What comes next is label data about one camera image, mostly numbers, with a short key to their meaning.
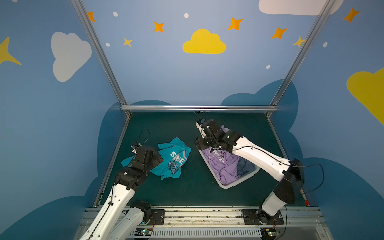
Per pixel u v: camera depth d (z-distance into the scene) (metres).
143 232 0.71
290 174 0.44
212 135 0.59
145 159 0.56
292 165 0.45
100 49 0.83
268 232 0.71
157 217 0.75
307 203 0.84
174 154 0.91
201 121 0.70
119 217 0.45
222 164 0.84
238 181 0.78
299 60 0.88
